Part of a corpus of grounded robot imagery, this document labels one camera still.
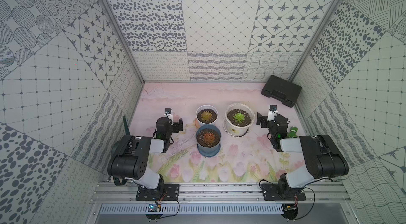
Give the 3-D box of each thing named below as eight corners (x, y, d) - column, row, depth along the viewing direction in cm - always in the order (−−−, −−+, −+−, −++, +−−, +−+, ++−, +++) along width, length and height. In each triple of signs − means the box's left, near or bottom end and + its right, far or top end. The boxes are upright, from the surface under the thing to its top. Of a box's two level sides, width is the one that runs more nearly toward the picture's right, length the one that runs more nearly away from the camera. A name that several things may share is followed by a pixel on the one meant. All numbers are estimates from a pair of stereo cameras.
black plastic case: (259, 94, 117) (261, 89, 112) (270, 78, 128) (272, 72, 123) (290, 109, 108) (294, 104, 103) (299, 91, 119) (303, 85, 114)
